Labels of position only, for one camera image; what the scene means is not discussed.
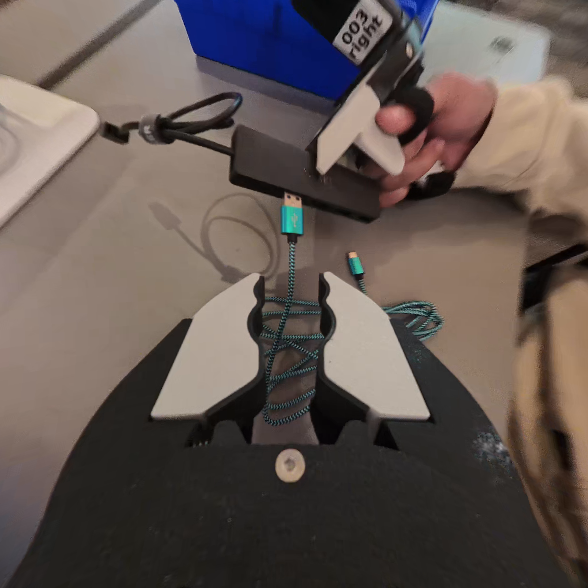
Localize beige hoodie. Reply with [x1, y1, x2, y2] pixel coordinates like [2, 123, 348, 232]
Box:
[507, 266, 588, 588]

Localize person's right hand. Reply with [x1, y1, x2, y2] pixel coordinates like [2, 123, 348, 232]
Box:
[363, 73, 499, 208]

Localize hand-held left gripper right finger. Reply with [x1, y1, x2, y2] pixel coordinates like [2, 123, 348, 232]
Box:
[318, 271, 432, 422]

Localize black trousers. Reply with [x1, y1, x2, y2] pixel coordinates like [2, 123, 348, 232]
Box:
[521, 243, 588, 313]

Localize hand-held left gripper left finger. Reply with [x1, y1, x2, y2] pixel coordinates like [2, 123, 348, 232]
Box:
[150, 272, 266, 421]

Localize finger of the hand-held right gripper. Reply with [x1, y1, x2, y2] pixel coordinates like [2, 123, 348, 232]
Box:
[315, 85, 383, 175]

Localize blue plastic bin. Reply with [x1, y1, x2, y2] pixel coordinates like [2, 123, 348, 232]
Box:
[174, 0, 439, 101]

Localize black usb hub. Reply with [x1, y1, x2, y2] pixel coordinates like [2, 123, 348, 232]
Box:
[229, 125, 383, 223]

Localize teal braided usb cable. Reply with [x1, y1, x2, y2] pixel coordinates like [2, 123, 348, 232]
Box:
[259, 192, 445, 427]

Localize wooden document stand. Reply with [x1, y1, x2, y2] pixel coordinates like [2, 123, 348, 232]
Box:
[0, 76, 101, 228]

